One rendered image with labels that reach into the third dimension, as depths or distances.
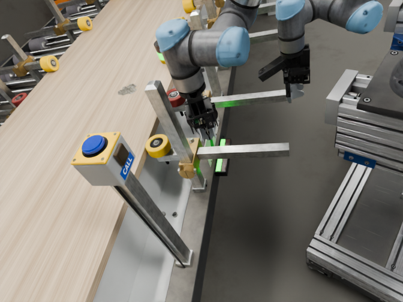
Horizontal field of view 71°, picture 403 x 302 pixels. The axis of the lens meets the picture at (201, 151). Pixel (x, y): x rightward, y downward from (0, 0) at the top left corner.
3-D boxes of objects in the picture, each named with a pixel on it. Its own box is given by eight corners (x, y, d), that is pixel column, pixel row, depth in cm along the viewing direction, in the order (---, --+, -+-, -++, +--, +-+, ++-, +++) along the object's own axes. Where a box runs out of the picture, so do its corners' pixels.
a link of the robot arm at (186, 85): (168, 67, 70) (200, 56, 69) (174, 82, 73) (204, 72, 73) (171, 83, 65) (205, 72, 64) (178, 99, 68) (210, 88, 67)
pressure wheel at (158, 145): (170, 151, 104) (159, 129, 96) (182, 162, 99) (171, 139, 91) (153, 164, 102) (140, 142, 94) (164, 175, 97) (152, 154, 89)
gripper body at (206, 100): (192, 136, 76) (178, 101, 67) (188, 116, 81) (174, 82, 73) (220, 127, 75) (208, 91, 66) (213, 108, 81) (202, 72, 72)
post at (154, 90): (207, 186, 104) (159, 77, 69) (205, 194, 102) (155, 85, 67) (198, 186, 105) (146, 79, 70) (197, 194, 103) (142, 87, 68)
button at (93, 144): (111, 139, 49) (106, 133, 48) (102, 157, 47) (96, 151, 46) (92, 141, 51) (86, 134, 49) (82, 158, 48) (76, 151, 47)
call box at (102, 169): (138, 158, 55) (119, 130, 49) (126, 189, 51) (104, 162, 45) (108, 159, 57) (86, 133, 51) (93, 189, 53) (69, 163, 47)
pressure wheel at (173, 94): (193, 108, 118) (185, 85, 109) (189, 121, 113) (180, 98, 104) (176, 109, 120) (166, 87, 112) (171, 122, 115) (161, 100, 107)
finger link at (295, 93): (304, 106, 99) (304, 84, 92) (286, 108, 100) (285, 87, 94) (304, 100, 101) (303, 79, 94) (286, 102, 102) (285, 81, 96)
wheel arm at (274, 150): (289, 150, 87) (288, 141, 84) (289, 159, 85) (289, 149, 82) (161, 155, 101) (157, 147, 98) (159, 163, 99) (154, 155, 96)
